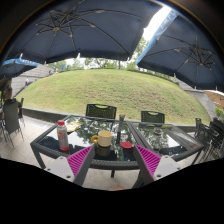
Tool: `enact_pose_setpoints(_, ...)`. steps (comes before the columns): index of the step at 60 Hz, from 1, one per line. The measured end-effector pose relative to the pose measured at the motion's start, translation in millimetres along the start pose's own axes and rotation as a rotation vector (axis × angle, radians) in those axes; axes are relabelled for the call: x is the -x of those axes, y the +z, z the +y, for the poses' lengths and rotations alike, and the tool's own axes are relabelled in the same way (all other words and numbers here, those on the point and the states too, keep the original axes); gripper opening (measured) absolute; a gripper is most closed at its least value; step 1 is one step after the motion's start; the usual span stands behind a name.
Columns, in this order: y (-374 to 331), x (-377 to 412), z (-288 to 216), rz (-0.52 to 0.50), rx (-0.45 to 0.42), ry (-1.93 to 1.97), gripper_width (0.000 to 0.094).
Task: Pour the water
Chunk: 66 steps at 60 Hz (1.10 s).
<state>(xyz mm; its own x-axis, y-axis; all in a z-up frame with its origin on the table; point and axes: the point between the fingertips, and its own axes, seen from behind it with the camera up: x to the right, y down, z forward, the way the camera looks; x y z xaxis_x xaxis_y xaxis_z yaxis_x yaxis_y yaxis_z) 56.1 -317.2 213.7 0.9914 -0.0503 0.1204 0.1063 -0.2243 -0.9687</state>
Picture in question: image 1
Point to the plastic bottle with red cap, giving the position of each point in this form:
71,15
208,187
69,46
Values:
62,135

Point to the right dark wicker chair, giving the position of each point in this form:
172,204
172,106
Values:
152,116

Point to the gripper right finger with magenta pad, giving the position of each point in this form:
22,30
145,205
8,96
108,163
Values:
152,166

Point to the far left blue umbrella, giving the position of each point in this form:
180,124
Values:
14,67

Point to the red bottle cap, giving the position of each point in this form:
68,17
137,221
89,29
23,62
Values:
126,145

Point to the cream mug with yellow handle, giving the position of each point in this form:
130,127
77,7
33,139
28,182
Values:
103,138

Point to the ashtray on right table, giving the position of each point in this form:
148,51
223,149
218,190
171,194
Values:
158,131

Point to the grey chair at left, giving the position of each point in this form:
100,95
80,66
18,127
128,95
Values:
11,118

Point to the left dark wicker chair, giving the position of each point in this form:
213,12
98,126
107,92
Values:
101,110

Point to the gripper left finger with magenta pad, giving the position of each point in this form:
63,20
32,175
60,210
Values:
74,167

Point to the dark chairs at right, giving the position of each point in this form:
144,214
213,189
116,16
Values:
212,137

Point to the dark wicker glass-top table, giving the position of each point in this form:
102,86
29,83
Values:
116,158

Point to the large dark blue umbrella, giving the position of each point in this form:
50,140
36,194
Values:
66,29

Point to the dark wicker chair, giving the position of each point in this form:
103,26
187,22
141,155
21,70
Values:
152,116
101,110

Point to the right dark blue umbrella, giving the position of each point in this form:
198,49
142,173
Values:
180,48

